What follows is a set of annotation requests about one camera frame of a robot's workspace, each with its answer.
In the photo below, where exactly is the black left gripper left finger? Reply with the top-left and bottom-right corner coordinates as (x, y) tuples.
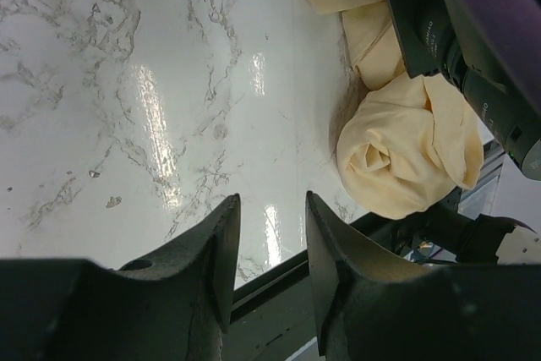
(1, 194), (241, 360)

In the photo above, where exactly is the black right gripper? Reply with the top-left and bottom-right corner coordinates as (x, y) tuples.
(386, 0), (467, 78)

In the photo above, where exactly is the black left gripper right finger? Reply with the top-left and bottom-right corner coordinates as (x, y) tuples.
(306, 193), (540, 360)

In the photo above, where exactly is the yellow t shirt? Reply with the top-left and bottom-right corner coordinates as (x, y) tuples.
(309, 0), (484, 220)

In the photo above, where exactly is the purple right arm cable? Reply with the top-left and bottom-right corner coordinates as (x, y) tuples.
(429, 0), (541, 117)

